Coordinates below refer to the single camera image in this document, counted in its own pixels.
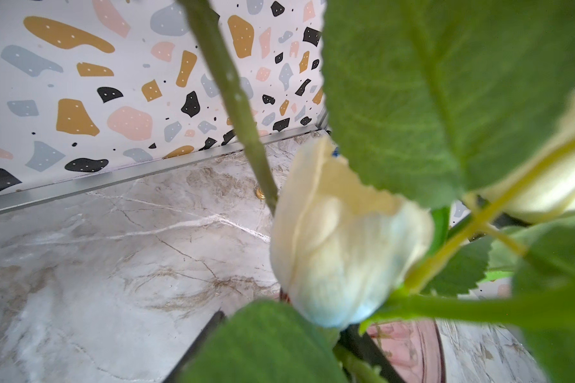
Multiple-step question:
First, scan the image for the dark red glass vase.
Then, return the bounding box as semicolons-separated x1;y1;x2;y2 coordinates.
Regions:
277;286;447;383

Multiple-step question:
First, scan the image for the white rose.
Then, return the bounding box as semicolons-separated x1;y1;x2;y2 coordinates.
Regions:
479;91;575;223

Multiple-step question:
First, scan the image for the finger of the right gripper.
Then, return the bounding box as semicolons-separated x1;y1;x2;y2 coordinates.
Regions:
339;325;404;383

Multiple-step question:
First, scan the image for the white tulip bud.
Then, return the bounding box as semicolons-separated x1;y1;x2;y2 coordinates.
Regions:
270;137;434;329

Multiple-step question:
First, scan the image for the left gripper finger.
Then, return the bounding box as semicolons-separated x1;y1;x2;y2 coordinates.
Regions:
163;311;227;383

